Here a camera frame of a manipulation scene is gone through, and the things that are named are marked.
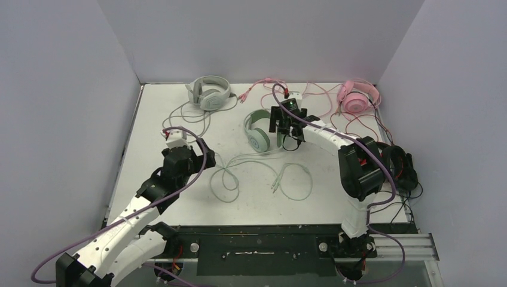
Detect mint green headphones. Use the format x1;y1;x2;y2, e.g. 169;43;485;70
209;109;314;203

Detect pink cat-ear headphones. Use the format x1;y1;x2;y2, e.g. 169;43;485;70
239;78;382;132

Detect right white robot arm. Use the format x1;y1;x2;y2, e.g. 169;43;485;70
269;99;387;257

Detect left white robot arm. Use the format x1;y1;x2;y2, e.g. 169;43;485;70
56;139;216;286

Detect red and black headphones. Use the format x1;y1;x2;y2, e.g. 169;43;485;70
331;106;424;222

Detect white gaming headset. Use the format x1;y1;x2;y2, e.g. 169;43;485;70
161;75;239;136

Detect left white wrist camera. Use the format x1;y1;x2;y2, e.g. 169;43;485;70
160;129;189;149

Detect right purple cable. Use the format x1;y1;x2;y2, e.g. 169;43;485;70
271;82;407;285

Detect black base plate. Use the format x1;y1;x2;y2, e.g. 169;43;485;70
149;224;415;277

